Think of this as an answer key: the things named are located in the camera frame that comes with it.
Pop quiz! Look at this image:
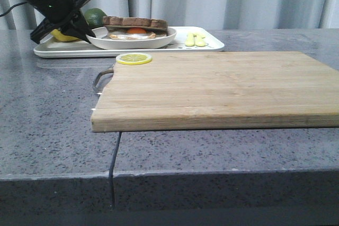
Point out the yellow lemon slice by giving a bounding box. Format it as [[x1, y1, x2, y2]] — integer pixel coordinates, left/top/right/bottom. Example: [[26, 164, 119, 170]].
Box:
[[115, 52, 153, 65]]

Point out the white rectangular tray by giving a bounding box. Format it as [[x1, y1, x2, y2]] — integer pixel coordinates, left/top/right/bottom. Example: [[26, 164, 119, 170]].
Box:
[[34, 26, 225, 58]]

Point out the yellow pasta piece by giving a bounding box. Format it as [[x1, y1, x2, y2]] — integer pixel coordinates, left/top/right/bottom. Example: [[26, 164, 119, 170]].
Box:
[[185, 32, 195, 47], [194, 32, 206, 47]]

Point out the wooden cutting board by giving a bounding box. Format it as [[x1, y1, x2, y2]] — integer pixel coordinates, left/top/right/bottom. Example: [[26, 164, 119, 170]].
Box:
[[91, 51, 338, 132]]

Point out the white round plate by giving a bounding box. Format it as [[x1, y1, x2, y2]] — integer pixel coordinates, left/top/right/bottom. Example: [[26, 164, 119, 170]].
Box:
[[87, 27, 177, 50]]

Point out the right yellow pasta piece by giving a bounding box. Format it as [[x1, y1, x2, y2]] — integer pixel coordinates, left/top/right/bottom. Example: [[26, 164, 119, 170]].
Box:
[[194, 32, 206, 47]]

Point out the fried egg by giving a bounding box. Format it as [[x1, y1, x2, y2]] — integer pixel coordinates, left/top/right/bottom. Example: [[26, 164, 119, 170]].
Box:
[[108, 28, 156, 40]]

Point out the bread slice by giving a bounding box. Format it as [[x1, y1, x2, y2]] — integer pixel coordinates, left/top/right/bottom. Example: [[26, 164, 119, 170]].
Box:
[[102, 16, 168, 30], [105, 25, 167, 37]]

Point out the green lime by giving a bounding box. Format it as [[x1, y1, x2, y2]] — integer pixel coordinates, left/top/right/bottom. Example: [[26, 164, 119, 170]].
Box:
[[84, 8, 107, 29]]

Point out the left yellow pasta piece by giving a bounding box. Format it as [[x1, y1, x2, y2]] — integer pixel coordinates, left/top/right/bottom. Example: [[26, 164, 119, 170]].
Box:
[[185, 32, 195, 47]]

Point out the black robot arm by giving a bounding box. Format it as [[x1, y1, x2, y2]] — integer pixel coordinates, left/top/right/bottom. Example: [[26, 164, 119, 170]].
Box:
[[25, 0, 95, 44]]

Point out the metal cutting board handle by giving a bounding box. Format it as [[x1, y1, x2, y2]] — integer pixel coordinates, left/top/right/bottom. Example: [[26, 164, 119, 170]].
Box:
[[92, 65, 114, 94]]

